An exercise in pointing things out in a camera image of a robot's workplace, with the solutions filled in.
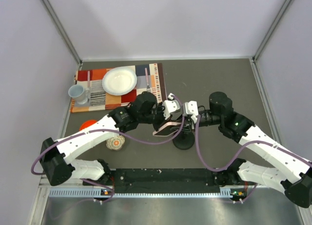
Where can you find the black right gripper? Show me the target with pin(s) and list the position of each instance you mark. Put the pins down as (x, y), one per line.
(188, 123)

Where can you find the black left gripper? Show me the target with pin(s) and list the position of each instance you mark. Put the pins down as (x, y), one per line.
(163, 121)

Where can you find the black phone pink case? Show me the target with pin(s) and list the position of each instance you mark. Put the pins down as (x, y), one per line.
(167, 129)

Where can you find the black phone stand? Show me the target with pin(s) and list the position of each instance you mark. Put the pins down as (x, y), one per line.
(184, 141)

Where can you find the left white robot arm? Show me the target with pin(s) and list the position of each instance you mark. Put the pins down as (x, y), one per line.
(60, 157)

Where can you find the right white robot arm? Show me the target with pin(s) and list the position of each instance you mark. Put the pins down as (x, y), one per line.
(289, 173)

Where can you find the colourful patchwork placemat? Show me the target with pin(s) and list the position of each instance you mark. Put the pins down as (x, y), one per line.
(99, 100)

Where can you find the white round plate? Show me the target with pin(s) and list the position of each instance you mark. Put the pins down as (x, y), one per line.
(119, 81)

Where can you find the orange bowl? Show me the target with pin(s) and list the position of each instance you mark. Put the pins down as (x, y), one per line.
(87, 124)

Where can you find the light blue mug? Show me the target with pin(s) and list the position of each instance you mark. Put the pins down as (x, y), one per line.
(79, 93)

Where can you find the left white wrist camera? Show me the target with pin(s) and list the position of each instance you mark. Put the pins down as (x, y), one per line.
(171, 105)

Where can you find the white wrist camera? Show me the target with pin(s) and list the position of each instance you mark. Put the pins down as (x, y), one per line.
(190, 110)
(171, 105)

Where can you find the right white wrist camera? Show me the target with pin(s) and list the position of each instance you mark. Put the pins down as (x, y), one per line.
(190, 110)

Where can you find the pink handled fork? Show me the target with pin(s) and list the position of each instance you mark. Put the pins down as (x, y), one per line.
(148, 89)

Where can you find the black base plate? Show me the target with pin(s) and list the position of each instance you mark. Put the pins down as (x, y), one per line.
(164, 181)

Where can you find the pink handled knife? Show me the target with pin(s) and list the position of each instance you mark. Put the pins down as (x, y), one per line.
(88, 81)

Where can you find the right aluminium frame post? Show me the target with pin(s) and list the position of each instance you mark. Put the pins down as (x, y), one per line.
(275, 23)

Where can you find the aluminium frame post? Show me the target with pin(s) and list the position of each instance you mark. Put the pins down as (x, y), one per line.
(275, 23)
(61, 30)

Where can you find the left aluminium frame post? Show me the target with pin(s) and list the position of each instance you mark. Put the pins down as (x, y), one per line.
(61, 30)

